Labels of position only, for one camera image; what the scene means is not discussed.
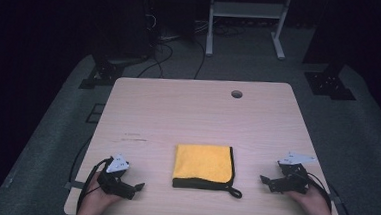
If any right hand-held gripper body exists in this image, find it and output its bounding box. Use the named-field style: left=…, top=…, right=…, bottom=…
left=274, top=151, right=317, bottom=196

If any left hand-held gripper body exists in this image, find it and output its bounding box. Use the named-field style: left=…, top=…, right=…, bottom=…
left=96, top=152, right=140, bottom=201

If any yellow and black towel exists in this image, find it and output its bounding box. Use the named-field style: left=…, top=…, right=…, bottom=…
left=170, top=142, right=246, bottom=200

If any person's left hand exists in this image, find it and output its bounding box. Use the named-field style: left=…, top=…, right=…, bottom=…
left=75, top=170, right=124, bottom=215

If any person's right hand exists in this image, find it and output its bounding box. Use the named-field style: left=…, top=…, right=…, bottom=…
left=286, top=185, right=341, bottom=215

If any grey tape strip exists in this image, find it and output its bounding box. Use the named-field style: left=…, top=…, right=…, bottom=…
left=63, top=180, right=86, bottom=192

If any black stand base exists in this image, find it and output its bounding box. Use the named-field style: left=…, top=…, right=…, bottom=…
left=78, top=52, right=150, bottom=94
left=302, top=60, right=359, bottom=103

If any dark equipment tower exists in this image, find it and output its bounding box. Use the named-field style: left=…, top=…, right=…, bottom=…
left=90, top=0, right=163, bottom=61

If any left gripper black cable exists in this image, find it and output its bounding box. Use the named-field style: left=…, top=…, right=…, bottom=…
left=76, top=155, right=113, bottom=215

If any thin black hanging cable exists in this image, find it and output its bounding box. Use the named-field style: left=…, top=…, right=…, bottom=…
left=68, top=135, right=93, bottom=185

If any black square floor frame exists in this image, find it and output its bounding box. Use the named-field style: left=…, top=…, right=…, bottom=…
left=84, top=102, right=107, bottom=125

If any black floor cable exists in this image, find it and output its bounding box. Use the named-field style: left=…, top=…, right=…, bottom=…
left=136, top=40, right=175, bottom=81
left=192, top=39, right=208, bottom=81

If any white metal table frame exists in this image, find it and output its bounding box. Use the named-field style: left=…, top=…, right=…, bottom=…
left=205, top=0, right=293, bottom=62

